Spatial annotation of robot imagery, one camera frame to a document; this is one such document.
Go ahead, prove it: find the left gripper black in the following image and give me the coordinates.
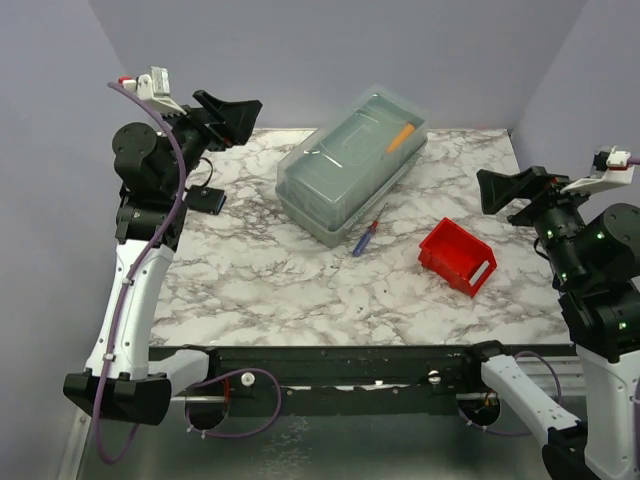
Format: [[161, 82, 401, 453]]
[[155, 89, 260, 195]]

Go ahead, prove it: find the orange tool inside box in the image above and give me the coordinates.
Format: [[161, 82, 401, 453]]
[[385, 123, 415, 154]]

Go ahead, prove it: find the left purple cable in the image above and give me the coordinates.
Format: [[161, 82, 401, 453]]
[[89, 82, 189, 465]]

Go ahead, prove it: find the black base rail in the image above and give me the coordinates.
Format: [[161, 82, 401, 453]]
[[149, 344, 581, 416]]

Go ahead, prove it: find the black card holder wallet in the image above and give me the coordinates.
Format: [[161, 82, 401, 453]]
[[184, 185, 227, 215]]

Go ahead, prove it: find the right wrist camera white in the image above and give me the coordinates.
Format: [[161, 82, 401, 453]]
[[561, 146, 639, 195]]

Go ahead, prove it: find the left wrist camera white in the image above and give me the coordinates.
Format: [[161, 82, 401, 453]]
[[117, 66, 186, 118]]

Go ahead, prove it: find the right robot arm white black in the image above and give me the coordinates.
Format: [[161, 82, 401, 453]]
[[459, 167, 639, 479]]

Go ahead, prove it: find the red plastic bin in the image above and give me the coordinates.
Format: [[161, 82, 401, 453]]
[[418, 218, 497, 298]]

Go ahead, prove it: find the clear plastic storage box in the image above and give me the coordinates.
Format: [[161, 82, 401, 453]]
[[275, 86, 428, 248]]

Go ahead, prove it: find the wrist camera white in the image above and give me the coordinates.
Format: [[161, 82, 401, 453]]
[[561, 146, 639, 195], [117, 66, 186, 118]]

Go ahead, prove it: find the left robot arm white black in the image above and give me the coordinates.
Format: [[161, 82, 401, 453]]
[[63, 90, 262, 425]]

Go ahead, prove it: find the aluminium frame rail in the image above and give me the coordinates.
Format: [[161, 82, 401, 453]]
[[517, 344, 586, 400]]

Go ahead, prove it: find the blue red screwdriver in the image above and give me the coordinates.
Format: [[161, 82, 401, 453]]
[[352, 203, 388, 257]]

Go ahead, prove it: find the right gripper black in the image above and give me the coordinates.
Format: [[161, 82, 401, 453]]
[[477, 159, 603, 283]]

